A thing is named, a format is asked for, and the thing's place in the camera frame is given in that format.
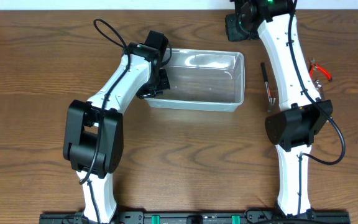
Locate clear plastic container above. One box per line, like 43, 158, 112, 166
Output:
147, 49, 246, 112

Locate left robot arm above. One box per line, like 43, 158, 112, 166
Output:
63, 30, 172, 223

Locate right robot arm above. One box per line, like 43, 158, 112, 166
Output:
225, 0, 333, 217

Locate silver wrench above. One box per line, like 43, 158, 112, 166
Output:
314, 80, 325, 101

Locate red handled pliers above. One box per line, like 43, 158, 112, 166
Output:
309, 58, 333, 82

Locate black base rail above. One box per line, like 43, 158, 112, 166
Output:
39, 210, 351, 224

